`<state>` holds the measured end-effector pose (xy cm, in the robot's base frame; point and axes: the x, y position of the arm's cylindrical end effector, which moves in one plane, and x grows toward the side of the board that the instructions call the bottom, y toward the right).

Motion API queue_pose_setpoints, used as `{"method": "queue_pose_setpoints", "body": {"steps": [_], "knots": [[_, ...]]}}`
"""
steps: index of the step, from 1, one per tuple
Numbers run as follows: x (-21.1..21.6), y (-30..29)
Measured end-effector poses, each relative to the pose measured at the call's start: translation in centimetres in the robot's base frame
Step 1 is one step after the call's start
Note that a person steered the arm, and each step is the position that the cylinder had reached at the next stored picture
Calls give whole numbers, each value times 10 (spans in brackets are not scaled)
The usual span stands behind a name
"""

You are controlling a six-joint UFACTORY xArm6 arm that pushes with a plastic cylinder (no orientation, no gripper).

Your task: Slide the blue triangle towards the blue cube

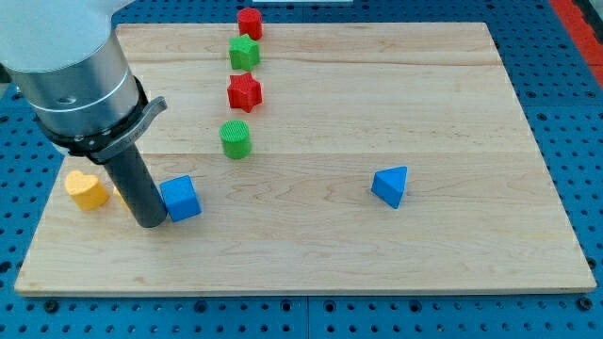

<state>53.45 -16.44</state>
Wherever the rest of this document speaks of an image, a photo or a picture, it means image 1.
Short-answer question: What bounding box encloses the red cylinder block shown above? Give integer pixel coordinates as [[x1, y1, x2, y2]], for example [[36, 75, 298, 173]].
[[236, 8, 263, 40]]

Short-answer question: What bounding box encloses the blue triangle block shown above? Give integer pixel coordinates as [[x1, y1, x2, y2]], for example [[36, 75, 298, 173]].
[[371, 166, 408, 209]]

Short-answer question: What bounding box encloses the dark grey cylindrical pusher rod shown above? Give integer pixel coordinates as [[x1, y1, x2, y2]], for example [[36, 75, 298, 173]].
[[104, 144, 168, 228]]

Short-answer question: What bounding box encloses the green star block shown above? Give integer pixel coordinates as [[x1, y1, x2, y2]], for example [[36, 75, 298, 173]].
[[229, 34, 260, 72]]

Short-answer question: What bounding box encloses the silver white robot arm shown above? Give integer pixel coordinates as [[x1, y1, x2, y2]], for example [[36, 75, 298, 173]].
[[1, 0, 168, 228]]

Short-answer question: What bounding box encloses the light wooden board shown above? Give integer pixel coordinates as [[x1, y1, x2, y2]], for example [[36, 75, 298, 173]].
[[14, 23, 596, 297]]

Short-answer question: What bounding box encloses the black clamp ring with lever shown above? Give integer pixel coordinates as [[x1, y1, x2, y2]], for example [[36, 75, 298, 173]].
[[35, 77, 168, 165]]

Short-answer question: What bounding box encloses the yellow block behind rod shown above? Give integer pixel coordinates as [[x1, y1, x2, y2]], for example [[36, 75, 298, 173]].
[[112, 186, 130, 211]]

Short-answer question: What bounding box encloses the green cylinder block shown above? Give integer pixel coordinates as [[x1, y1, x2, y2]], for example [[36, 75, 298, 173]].
[[219, 120, 252, 159]]

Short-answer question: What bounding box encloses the yellow heart block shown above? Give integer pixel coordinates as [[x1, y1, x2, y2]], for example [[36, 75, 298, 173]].
[[64, 170, 109, 211]]

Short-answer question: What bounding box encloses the red strip at corner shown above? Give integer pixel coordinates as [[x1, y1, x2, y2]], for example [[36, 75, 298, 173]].
[[549, 0, 602, 86]]

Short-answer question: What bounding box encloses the red star block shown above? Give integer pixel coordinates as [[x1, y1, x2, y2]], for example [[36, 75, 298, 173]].
[[227, 73, 263, 113]]

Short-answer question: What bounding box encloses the blue cube block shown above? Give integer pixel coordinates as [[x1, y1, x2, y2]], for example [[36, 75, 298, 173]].
[[159, 175, 202, 222]]

